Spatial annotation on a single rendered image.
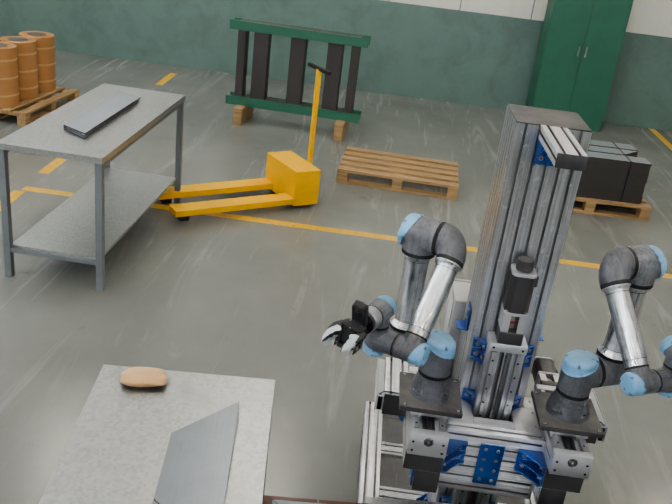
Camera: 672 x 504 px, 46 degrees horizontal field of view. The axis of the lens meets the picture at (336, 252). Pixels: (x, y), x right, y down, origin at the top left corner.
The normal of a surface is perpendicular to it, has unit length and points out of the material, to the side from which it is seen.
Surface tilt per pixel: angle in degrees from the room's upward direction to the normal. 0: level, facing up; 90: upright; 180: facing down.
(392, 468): 0
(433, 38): 90
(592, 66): 90
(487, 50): 90
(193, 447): 0
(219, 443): 0
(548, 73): 90
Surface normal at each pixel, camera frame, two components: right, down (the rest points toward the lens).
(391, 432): 0.11, -0.90
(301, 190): 0.52, 0.40
